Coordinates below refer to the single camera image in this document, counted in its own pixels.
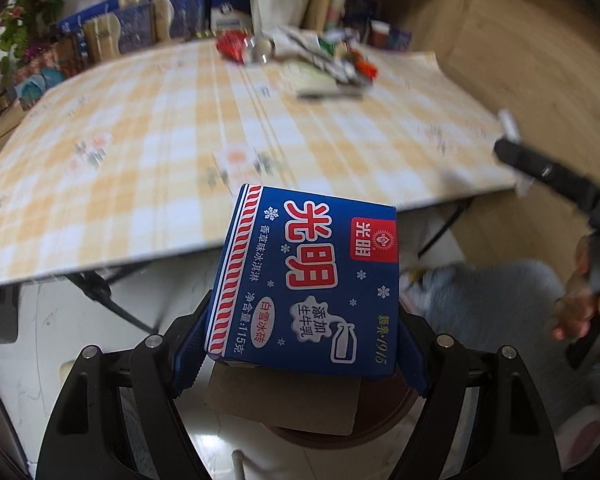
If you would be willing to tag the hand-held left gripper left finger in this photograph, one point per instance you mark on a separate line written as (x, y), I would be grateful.
(187, 355)

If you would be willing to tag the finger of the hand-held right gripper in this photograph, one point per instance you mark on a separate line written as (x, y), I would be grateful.
(550, 175)

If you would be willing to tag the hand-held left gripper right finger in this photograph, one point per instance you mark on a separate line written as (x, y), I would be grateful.
(412, 355)

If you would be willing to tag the white wrapper scrap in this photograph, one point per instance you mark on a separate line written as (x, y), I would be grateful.
(509, 125)

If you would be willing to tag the brown plastic bin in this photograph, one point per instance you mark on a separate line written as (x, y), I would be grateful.
(380, 420)

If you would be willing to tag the blue ice cream carton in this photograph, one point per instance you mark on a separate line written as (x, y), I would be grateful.
(305, 280)

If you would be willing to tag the person's right hand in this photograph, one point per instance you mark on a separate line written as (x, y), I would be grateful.
(572, 312)

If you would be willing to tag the black folding table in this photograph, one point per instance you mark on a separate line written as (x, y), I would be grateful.
(92, 285)

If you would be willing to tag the small blue box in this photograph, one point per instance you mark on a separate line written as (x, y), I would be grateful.
(401, 37)

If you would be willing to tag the folding table, plaid cloth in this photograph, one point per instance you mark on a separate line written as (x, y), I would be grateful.
(155, 150)

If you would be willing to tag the small red box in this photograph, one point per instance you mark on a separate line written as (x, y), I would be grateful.
(366, 67)

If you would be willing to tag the red paper cup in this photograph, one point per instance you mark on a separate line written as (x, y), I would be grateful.
(380, 34)

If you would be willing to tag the pile of torn white packets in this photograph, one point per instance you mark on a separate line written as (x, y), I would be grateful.
(320, 60)

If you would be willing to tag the stack of pastel paper cups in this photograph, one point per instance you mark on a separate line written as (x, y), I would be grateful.
(337, 5)

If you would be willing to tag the teal shell print box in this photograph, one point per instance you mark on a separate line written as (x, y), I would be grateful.
(42, 87)

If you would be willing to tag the red foil wrapper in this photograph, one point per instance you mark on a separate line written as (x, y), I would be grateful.
(232, 45)

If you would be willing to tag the white faceted vase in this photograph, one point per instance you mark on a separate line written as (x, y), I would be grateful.
(280, 7)

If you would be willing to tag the blue white supplement box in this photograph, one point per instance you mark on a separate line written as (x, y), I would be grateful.
(230, 5)

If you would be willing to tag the pink blossom plant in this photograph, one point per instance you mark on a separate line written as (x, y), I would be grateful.
(25, 15)

